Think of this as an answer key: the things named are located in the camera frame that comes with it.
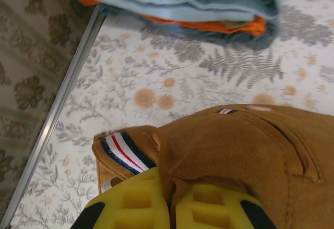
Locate aluminium table side rail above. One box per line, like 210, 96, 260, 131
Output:
0, 3, 108, 229

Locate grey-blue folded trousers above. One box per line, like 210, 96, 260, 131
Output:
101, 4, 282, 50

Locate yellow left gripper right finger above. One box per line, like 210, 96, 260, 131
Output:
169, 183, 278, 229

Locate floral tablecloth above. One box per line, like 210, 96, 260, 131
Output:
10, 0, 334, 229

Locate beige folded trousers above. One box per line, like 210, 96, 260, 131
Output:
220, 19, 255, 29

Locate brown trousers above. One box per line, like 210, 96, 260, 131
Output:
91, 104, 334, 229

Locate orange folded trousers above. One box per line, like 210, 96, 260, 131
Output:
75, 0, 269, 36

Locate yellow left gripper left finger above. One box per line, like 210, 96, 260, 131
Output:
74, 166, 171, 229

